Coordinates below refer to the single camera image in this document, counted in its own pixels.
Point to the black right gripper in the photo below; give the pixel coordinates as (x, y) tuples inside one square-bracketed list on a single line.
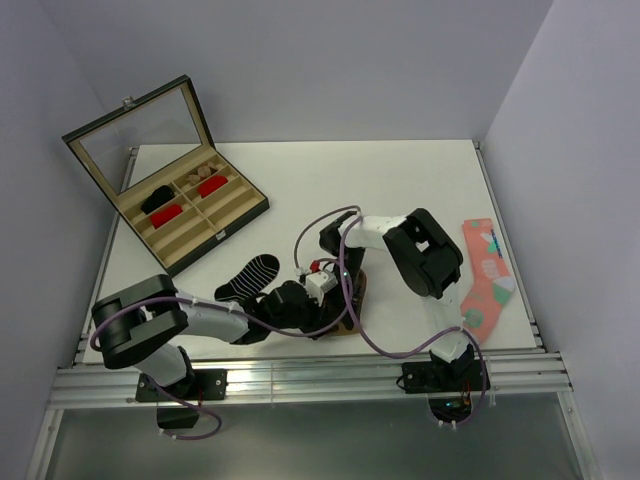
[(346, 313)]

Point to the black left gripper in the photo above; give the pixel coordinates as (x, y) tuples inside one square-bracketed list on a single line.
[(321, 317)]

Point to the tan ribbed sock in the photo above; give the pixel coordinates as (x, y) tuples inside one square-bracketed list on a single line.
[(346, 325)]

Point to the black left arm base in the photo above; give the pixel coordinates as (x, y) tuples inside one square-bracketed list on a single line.
[(179, 407)]

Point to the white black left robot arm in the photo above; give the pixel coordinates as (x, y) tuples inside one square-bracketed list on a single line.
[(134, 327)]

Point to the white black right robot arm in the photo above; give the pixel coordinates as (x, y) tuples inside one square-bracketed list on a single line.
[(428, 261)]

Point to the black white striped sock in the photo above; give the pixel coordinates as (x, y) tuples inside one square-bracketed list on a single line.
[(252, 279)]

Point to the red rolled sock right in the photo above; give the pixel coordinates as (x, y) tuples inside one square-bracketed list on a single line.
[(211, 184)]

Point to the red rolled sock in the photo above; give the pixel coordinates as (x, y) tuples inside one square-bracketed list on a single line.
[(163, 216), (211, 184)]

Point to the pink patterned sock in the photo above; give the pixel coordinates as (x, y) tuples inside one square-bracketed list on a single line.
[(493, 285)]

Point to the red rolled sock left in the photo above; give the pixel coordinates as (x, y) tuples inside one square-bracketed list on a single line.
[(163, 216)]

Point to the beige rolled sock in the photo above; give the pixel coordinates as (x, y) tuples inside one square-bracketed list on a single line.
[(202, 172)]

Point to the black rolled sock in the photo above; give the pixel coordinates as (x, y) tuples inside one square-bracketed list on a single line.
[(158, 198)]

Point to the black compartment storage box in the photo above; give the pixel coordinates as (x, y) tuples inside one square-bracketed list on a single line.
[(158, 139)]

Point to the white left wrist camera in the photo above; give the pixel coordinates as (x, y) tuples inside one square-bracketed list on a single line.
[(319, 284)]

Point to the aluminium rail frame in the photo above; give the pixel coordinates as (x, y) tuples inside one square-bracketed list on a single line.
[(335, 412)]

